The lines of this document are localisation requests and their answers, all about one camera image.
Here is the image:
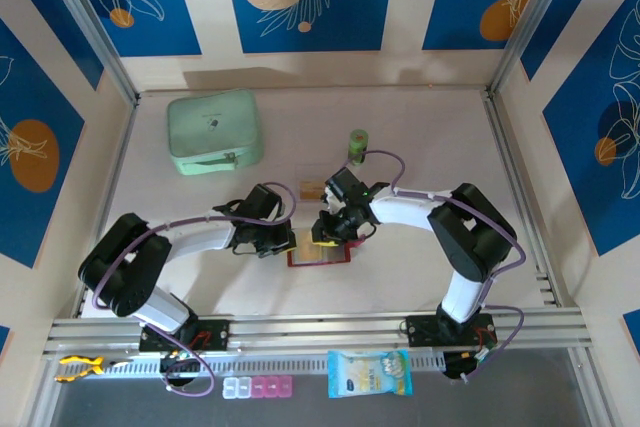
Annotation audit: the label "red leather card holder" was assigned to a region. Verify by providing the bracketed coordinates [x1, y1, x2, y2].
[286, 236, 365, 269]

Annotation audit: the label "small green bottle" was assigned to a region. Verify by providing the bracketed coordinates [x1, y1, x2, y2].
[348, 128, 370, 167]

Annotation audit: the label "mint green zip pouch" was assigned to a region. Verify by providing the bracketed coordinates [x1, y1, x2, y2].
[166, 88, 265, 177]

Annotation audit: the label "blue wet wipes packet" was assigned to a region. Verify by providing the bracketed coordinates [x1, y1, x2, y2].
[327, 349, 415, 399]

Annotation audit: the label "white pink pill organizer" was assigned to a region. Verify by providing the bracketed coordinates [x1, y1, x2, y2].
[222, 375, 293, 400]

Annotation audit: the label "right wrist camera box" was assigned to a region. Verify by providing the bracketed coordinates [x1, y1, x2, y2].
[323, 166, 369, 208]

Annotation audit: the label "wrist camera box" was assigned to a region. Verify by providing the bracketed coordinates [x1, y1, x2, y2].
[244, 184, 284, 223]
[323, 166, 369, 208]

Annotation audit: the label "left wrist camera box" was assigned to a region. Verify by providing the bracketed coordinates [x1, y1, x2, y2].
[244, 184, 284, 223]

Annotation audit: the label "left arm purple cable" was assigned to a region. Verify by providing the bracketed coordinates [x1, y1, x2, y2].
[92, 181, 297, 398]

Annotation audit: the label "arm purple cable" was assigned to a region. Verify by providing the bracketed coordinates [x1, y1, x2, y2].
[92, 181, 297, 398]
[344, 149, 527, 384]

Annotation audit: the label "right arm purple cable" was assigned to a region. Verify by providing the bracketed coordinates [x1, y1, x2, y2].
[344, 149, 527, 384]

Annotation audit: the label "aluminium mounting rail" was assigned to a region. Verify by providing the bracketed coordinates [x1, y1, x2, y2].
[42, 309, 596, 358]

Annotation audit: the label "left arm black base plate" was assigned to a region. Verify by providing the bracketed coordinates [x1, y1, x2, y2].
[138, 317, 231, 352]

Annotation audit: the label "slotted grey cable duct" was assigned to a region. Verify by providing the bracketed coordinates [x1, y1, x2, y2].
[107, 352, 446, 378]

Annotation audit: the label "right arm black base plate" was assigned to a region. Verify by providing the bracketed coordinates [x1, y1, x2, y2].
[404, 314, 499, 348]

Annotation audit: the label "aluminium side rail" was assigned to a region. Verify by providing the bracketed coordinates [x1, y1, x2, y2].
[482, 89, 560, 307]
[74, 96, 141, 319]

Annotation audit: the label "yellow handled pliers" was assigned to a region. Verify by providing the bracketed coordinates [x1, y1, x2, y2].
[54, 355, 134, 383]

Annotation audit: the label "aluminium frame post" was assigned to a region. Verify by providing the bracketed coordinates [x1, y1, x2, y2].
[487, 0, 585, 98]
[35, 0, 142, 106]

